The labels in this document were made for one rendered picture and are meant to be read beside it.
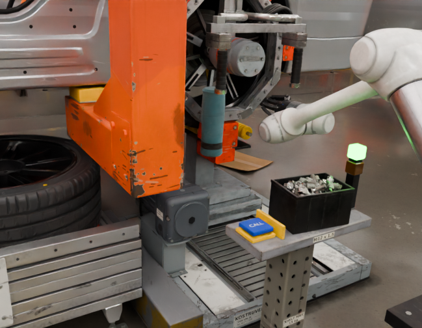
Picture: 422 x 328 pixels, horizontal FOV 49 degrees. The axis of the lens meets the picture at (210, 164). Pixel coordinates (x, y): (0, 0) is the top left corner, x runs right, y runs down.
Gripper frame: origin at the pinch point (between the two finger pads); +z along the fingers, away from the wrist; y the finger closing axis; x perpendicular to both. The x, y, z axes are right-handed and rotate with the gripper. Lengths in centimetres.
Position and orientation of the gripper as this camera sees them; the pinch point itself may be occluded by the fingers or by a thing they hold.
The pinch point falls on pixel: (261, 101)
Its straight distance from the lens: 206.4
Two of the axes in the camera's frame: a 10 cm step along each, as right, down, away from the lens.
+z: -5.2, -3.2, 7.9
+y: 6.3, -7.7, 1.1
